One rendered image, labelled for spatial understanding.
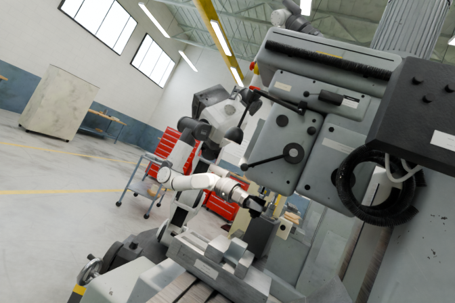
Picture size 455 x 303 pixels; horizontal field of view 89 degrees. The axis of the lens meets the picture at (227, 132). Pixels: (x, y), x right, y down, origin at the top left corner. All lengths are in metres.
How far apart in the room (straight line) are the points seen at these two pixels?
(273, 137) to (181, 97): 11.24
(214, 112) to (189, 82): 10.87
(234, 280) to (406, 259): 0.46
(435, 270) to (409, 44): 0.67
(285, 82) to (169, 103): 11.41
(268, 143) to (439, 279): 0.53
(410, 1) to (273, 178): 0.80
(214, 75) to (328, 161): 11.11
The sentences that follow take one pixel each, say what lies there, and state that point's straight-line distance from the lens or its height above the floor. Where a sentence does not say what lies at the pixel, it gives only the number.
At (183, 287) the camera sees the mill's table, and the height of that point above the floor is 0.96.
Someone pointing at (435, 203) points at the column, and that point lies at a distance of 0.76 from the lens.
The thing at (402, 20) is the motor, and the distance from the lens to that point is 1.09.
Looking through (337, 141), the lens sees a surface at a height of 1.54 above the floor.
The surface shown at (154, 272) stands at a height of 0.88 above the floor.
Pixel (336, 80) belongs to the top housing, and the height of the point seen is 1.74.
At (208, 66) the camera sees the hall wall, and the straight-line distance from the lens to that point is 12.11.
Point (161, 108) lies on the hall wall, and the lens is 12.31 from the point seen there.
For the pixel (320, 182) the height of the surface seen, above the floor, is 1.40.
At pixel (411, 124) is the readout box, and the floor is 1.57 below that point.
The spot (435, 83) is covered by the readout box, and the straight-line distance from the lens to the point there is 0.66.
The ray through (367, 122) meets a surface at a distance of 0.87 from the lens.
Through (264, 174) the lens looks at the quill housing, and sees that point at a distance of 0.82.
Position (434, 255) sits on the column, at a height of 1.34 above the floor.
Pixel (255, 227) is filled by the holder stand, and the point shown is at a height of 1.09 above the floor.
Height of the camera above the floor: 1.35
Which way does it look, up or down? 6 degrees up
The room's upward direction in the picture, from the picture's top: 25 degrees clockwise
